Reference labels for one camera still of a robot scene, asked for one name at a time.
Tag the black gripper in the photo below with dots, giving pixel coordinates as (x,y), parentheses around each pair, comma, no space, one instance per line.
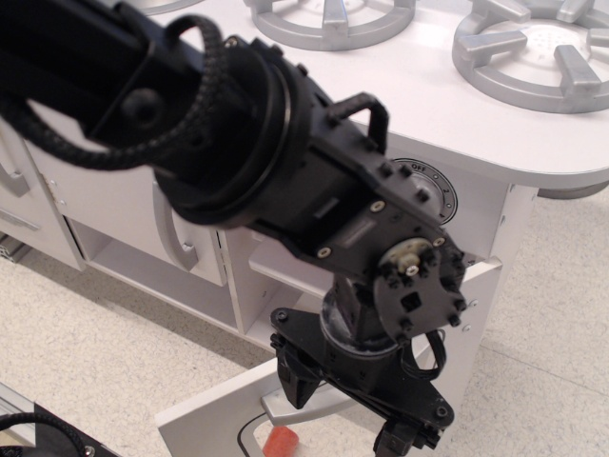
(391,385)

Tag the white oven door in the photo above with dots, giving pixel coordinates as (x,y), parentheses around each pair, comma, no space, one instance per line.
(221,420)

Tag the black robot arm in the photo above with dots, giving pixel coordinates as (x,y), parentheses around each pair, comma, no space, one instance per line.
(239,137)

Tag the red cylinder on floor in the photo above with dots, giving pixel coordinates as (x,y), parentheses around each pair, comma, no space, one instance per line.
(281,442)

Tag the grey right control knob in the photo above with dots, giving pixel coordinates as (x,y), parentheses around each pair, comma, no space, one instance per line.
(443,197)

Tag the white cabinet door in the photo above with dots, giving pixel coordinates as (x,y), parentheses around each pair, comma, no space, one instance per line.
(28,209)
(119,205)

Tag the white toy kitchen unit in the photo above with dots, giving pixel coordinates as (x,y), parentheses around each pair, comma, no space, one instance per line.
(435,116)

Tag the white left cabinet door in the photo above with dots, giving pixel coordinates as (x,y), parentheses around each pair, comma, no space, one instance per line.
(28,209)

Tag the silver middle stove burner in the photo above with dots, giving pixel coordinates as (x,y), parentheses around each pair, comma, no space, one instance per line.
(331,25)

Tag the silver stove burner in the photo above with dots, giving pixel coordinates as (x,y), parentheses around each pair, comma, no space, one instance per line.
(548,56)
(331,25)

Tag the silver right stove burner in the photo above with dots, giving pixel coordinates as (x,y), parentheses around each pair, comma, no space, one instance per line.
(548,56)

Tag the silver cabinet door handle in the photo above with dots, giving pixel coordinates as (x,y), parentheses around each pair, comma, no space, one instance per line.
(179,251)

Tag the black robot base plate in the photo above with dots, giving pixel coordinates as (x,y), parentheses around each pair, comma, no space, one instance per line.
(52,435)

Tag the silver left door handle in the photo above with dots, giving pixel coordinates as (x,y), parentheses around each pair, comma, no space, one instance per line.
(13,167)

